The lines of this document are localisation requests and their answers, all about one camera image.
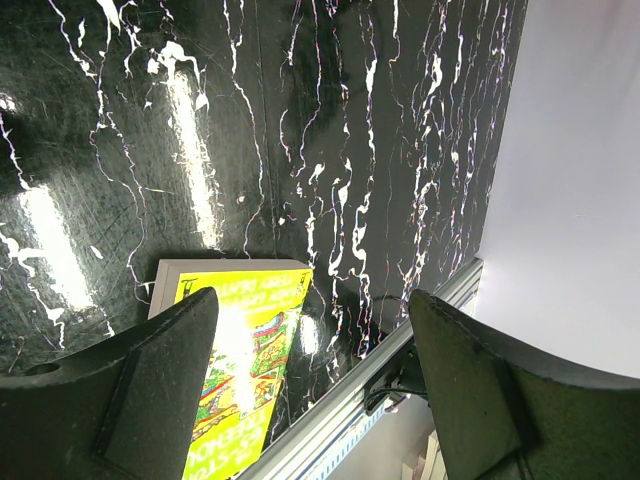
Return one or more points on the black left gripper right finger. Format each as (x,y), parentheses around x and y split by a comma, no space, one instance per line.
(504,409)

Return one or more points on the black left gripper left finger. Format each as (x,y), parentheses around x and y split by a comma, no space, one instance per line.
(124,408)

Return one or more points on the lime green book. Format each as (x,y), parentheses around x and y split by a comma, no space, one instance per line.
(260,305)

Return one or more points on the black marble pattern mat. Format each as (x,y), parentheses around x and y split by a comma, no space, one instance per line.
(358,137)

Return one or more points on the aluminium rail frame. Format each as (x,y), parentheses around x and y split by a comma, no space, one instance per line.
(316,444)

